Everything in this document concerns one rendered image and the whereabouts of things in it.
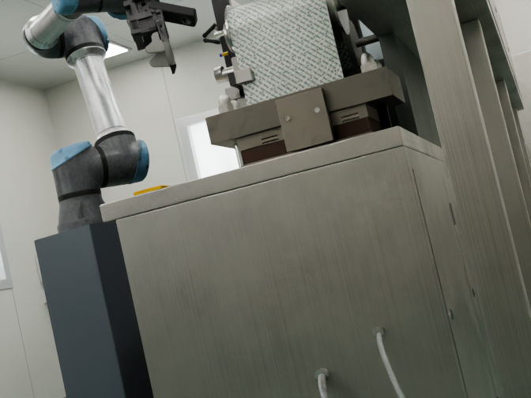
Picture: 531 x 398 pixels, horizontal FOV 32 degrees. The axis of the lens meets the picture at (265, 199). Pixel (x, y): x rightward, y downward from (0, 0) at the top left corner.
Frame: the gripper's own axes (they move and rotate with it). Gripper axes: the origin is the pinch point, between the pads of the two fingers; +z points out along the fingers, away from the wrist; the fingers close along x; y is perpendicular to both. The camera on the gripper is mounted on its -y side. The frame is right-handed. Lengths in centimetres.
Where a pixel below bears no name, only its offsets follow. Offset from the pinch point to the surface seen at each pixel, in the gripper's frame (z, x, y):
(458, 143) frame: 72, 69, -32
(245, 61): 4.8, -0.8, -15.9
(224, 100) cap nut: 19.8, 10.6, -7.6
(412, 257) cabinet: 67, 14, -32
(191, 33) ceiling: -340, -473, -30
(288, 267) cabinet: 59, 8, -9
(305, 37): 6.4, 4.2, -30.2
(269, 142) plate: 32.5, 10.2, -13.7
